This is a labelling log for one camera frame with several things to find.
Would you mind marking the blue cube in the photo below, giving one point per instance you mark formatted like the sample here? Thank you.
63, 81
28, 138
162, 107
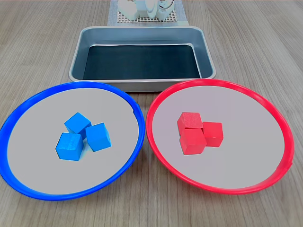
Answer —
78, 123
68, 146
98, 137

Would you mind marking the red cube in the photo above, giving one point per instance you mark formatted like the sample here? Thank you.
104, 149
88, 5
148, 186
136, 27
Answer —
213, 134
189, 119
191, 142

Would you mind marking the red-rimmed white plate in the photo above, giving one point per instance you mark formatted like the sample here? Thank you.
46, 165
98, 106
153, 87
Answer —
255, 118

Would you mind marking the steel tray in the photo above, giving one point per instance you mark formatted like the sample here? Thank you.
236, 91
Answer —
80, 59

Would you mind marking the blue-rimmed white plate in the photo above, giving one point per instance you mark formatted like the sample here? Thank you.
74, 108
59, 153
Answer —
47, 165

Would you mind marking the pale perforated base plate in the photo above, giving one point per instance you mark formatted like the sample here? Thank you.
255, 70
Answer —
170, 19

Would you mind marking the black mat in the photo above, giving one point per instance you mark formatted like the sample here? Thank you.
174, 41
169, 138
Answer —
142, 63

